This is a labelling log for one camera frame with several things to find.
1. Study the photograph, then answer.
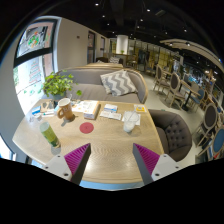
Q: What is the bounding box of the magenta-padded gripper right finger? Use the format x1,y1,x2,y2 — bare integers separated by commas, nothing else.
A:
132,143,184,185

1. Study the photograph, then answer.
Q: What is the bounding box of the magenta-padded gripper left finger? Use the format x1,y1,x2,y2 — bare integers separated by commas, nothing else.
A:
43,143,92,185

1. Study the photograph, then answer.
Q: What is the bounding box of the green-labelled clear drink bottle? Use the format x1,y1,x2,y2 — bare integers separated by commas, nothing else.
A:
39,121,62,149

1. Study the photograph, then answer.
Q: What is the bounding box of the flat round red coaster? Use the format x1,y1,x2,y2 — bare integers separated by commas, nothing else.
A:
79,121,95,135

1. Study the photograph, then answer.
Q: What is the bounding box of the grey tufted armchair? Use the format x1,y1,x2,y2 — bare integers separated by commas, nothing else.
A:
147,109,194,163

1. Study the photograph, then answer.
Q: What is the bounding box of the clear plastic cup with straw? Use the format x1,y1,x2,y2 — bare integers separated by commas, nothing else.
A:
122,110,140,134

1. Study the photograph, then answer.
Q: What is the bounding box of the white paper napkin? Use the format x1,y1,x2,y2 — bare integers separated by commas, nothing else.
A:
121,110,142,127

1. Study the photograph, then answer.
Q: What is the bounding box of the white orange carton box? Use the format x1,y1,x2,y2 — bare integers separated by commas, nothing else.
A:
83,101,101,121

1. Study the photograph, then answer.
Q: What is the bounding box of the brown ceramic mug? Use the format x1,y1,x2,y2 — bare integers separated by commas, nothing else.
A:
55,97,75,122

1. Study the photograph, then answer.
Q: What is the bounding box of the yellow square card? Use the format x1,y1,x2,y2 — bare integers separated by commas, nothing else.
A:
133,104,147,114

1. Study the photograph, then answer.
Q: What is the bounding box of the white illustrated leaflet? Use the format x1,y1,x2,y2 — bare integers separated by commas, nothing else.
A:
72,99,98,114

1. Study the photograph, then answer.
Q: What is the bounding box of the white teal pen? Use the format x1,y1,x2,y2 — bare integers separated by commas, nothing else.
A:
41,111,56,118

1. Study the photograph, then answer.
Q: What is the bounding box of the white printed leaflet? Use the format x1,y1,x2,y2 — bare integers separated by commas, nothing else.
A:
99,110,123,122

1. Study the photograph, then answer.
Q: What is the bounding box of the brown kraft card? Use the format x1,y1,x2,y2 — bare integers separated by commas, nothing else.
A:
40,99,56,114

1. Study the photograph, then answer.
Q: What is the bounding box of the grey curved sofa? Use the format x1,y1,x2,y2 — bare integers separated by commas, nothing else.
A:
56,65,149,105

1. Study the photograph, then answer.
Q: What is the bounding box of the green potted plant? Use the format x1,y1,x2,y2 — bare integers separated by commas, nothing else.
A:
41,71,83,102

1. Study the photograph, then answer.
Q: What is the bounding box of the group of wooden dining chairs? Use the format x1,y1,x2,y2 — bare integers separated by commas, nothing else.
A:
152,63,224,162

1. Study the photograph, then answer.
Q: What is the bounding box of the grey white chevron cushion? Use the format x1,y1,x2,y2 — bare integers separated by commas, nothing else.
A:
99,69,139,97

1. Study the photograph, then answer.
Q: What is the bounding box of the window with festive decals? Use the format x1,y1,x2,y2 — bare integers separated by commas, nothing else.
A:
13,18,63,116

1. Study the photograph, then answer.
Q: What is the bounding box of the group of ceiling spotlights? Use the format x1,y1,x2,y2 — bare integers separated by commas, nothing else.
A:
93,1,192,46

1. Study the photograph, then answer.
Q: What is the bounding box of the dark wall door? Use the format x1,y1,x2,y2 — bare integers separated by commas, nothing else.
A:
87,30,97,65

